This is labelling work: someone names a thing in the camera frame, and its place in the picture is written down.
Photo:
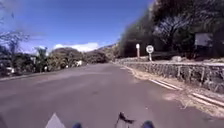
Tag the distant wooded hill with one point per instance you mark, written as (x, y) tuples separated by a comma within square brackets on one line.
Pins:
[(110, 50)]

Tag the grey asphalt road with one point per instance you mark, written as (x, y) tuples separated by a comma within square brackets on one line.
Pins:
[(90, 90)]

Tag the round white road sign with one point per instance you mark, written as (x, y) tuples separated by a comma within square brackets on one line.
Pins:
[(150, 49)]

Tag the row of green trees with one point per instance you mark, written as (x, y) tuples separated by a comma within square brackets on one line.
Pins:
[(63, 56)]

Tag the white painted road line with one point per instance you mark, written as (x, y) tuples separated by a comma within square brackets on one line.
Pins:
[(163, 84)]

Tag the robot's own part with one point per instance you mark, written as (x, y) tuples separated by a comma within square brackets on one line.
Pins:
[(124, 118), (54, 122)]

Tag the dense dark trees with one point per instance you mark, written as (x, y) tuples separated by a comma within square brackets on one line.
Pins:
[(173, 23)]

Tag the dry dirt verge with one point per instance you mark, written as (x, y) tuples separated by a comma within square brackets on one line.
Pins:
[(186, 96)]

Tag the pale sign board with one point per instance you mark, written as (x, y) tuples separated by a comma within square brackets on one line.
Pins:
[(203, 39)]

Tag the bare leafless tree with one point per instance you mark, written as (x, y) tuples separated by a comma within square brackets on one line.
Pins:
[(13, 36)]

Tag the low stone wall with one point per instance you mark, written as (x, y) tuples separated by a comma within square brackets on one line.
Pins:
[(186, 71)]

